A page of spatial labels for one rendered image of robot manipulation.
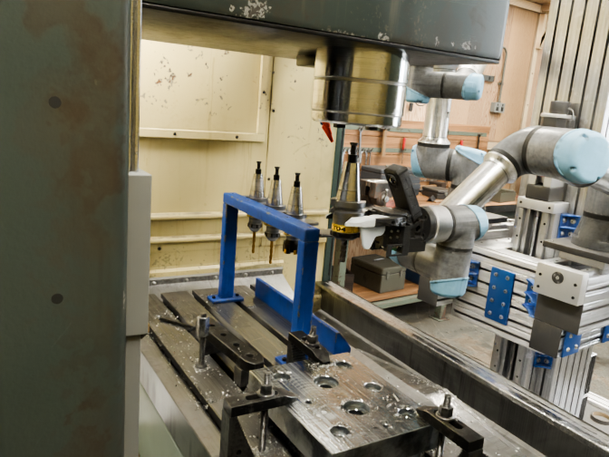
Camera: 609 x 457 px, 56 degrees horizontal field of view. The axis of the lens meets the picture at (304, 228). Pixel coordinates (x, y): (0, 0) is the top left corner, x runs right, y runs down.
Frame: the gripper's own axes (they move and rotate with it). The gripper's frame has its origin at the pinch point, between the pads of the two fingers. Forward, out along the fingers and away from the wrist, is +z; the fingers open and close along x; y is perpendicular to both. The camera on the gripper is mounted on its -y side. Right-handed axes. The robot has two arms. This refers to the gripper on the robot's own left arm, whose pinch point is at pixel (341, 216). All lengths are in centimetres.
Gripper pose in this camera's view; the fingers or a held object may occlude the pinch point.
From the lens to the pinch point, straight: 102.0
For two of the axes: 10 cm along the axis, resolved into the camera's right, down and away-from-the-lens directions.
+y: -0.9, 9.7, 2.1
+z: -8.6, 0.3, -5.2
